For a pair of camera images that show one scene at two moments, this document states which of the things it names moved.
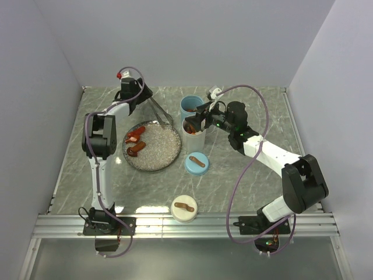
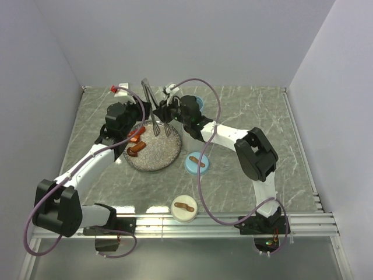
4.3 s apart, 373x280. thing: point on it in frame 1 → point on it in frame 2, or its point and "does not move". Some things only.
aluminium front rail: (71, 226) does not move
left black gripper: (145, 94) → (136, 105)
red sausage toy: (133, 136) does not move
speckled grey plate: (162, 150) does not move
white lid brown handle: (184, 208) does not move
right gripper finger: (196, 121) → (165, 114)
